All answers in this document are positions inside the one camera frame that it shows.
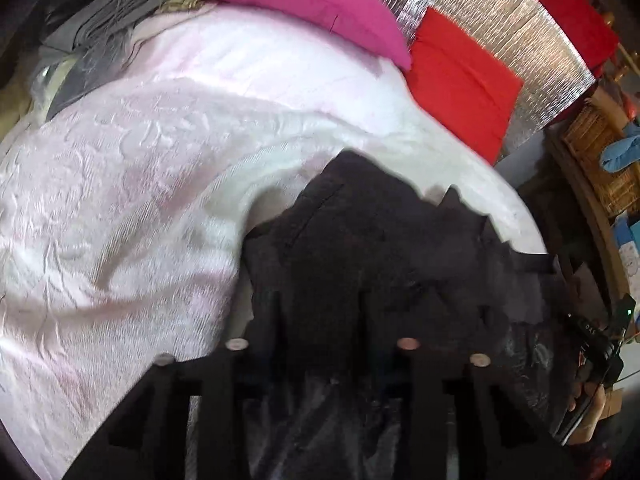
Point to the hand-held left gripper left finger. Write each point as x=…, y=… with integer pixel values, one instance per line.
x=225, y=385

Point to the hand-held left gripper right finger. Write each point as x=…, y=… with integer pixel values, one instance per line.
x=425, y=390

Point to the black quilted jacket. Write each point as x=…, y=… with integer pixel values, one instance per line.
x=360, y=240

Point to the person's right hand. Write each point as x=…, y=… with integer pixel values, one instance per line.
x=595, y=407

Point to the teal cardboard box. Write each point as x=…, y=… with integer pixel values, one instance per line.
x=627, y=232

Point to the wooden table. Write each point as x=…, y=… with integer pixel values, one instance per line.
x=595, y=220

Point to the wicker basket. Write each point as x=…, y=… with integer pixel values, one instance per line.
x=600, y=155

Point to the light blue cloth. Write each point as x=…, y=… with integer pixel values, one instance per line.
x=622, y=152

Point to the white textured blanket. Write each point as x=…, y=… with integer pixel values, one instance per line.
x=150, y=185

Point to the red pillow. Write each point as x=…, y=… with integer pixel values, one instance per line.
x=460, y=80

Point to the silver insulation panel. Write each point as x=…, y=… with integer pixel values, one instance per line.
x=525, y=45

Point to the red cloth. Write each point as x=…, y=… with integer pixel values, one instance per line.
x=565, y=5

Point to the grey cloth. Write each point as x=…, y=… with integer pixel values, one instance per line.
x=110, y=20

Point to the pink pillow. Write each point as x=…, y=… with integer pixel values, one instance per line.
x=310, y=0

